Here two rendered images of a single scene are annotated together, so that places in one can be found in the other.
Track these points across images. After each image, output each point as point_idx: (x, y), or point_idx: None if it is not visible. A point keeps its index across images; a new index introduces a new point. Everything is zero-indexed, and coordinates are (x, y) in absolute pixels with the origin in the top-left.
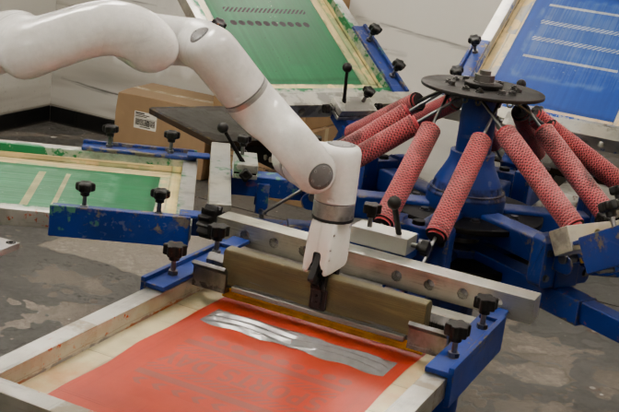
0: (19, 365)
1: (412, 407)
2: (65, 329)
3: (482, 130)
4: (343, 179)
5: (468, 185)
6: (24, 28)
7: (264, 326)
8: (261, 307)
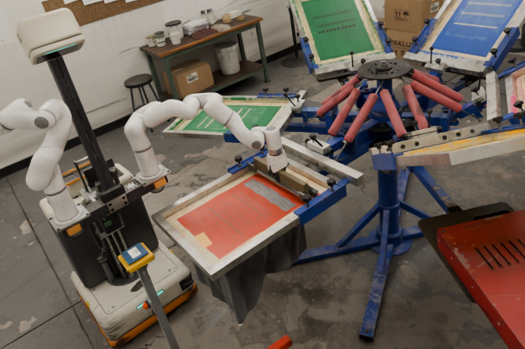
0: (169, 210)
1: (274, 231)
2: (191, 194)
3: (383, 87)
4: (271, 141)
5: (362, 118)
6: (147, 113)
7: (262, 186)
8: None
